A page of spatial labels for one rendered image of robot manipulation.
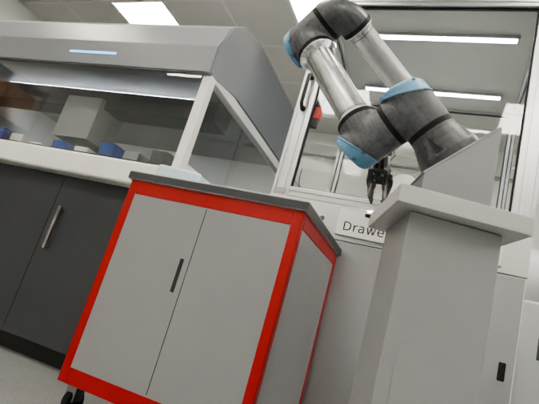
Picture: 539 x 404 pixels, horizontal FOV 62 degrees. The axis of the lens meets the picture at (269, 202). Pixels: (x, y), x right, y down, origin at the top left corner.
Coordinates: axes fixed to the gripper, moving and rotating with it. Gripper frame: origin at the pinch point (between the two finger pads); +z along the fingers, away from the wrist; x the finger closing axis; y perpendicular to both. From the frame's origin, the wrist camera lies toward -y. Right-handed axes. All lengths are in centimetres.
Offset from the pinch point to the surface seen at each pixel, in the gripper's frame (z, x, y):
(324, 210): 8.9, -21.5, -3.9
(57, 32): -58, -182, -21
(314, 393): 66, -8, 35
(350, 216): 8.9, -10.1, -1.8
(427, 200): -24, 21, 74
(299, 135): -18, -42, -23
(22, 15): -80, -417, -191
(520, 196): -6, 49, -15
